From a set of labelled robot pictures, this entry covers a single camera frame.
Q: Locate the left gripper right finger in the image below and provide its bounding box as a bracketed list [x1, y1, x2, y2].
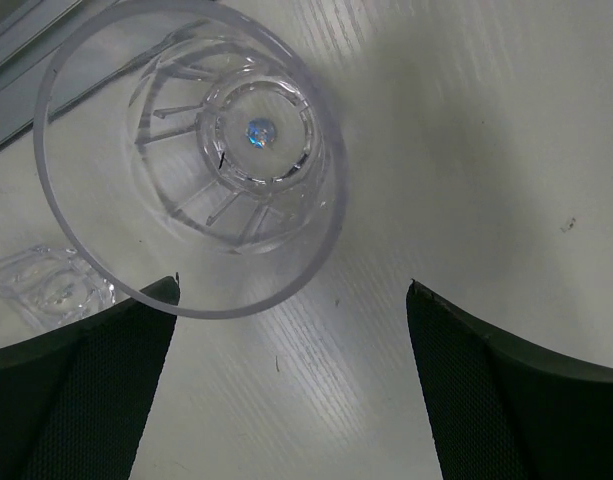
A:
[406, 281, 613, 479]

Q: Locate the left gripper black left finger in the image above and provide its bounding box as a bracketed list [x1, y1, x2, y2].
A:
[0, 299, 177, 479]

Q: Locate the clear glass cup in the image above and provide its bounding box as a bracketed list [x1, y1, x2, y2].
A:
[33, 1, 348, 319]
[0, 245, 116, 331]

